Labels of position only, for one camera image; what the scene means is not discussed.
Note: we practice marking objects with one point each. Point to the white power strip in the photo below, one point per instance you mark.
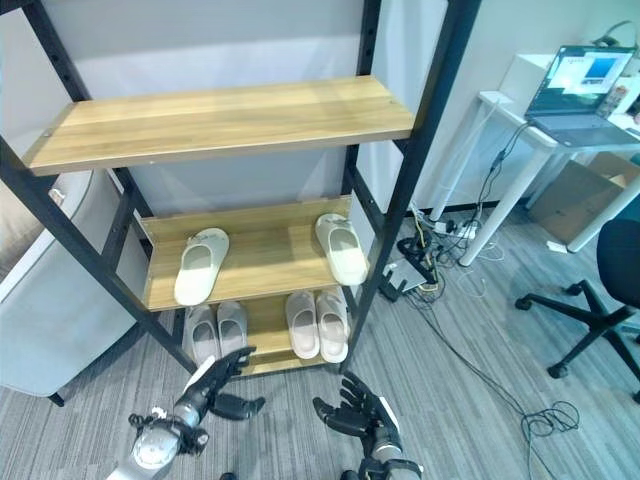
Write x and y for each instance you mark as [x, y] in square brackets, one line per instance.
[457, 228]

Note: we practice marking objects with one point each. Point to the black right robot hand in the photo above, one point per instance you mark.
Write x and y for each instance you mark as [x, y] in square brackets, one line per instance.
[357, 410]

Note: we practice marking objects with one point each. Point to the black office chair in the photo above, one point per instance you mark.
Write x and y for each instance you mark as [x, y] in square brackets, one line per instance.
[595, 295]

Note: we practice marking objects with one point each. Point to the beige slipper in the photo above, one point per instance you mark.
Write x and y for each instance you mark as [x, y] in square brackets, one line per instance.
[303, 325]
[333, 327]

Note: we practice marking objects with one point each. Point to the low wooden shelf board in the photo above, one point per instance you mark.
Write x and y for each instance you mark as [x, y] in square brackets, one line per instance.
[265, 340]

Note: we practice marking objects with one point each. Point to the white desk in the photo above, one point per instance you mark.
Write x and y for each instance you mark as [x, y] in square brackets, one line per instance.
[530, 150]

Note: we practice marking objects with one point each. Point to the long wooden shelf board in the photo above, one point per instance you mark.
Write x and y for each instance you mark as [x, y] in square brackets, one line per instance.
[220, 125]

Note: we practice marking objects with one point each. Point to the grey laptop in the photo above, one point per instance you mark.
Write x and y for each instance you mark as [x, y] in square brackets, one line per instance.
[580, 95]

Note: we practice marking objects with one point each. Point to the grey upholstered sofa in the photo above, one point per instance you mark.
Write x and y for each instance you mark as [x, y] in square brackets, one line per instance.
[55, 280]

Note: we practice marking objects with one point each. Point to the cardboard box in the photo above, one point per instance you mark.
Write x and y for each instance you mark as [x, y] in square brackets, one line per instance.
[582, 195]

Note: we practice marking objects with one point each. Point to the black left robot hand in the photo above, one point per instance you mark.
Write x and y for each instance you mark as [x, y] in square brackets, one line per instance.
[220, 385]

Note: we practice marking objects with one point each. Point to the grey slipper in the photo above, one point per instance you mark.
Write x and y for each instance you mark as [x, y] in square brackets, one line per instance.
[201, 335]
[232, 327]

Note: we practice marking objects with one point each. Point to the cream white slipper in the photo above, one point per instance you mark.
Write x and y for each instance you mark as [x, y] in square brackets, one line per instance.
[200, 267]
[342, 247]

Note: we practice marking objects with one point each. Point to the black metal shoe rack frame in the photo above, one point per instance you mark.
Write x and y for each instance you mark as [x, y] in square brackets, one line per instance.
[380, 190]

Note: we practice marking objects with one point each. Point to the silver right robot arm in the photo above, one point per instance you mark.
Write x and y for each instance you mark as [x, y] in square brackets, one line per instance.
[387, 462]

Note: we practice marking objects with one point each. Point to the white partition board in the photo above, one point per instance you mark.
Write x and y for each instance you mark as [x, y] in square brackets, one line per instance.
[210, 65]

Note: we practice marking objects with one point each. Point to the grey flat device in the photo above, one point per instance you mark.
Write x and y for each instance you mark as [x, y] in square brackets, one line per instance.
[407, 275]

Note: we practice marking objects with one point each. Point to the wooden shelf board with lip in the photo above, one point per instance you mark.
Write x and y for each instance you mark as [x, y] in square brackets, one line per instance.
[260, 255]

